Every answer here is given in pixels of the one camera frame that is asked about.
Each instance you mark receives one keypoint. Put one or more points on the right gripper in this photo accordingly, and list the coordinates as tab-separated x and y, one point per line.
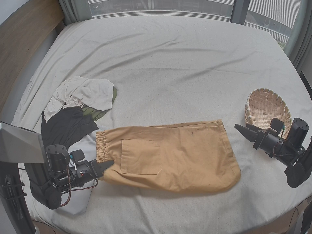
267	141

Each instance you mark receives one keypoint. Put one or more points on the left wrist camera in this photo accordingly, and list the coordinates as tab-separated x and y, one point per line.
77	155

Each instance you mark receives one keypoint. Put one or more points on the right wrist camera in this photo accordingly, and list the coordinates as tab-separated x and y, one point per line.
276	124

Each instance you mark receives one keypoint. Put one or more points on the tan shorts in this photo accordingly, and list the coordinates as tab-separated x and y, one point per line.
182	155

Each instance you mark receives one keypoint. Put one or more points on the white garment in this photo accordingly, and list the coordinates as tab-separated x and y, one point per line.
92	94

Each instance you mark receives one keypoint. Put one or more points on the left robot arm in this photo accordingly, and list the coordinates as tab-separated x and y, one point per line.
19	142

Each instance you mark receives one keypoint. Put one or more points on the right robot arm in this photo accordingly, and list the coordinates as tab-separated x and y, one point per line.
298	130

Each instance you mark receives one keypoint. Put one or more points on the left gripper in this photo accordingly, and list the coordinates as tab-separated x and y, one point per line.
87	170

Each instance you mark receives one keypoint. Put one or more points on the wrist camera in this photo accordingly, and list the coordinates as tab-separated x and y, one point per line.
77	155
276	124

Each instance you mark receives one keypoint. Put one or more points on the round woven basket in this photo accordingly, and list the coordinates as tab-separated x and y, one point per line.
268	103

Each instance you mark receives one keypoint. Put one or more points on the pale grey garment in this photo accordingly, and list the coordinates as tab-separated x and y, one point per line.
80	144

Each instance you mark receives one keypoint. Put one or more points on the bed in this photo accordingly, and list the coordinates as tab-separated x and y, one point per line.
170	57

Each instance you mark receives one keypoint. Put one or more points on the grey-green curtain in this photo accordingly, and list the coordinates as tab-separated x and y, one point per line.
70	4
304	33

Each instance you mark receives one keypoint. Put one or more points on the black garment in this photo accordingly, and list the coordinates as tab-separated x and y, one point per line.
68	128

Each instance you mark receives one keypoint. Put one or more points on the green garment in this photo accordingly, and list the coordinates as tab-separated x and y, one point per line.
96	114

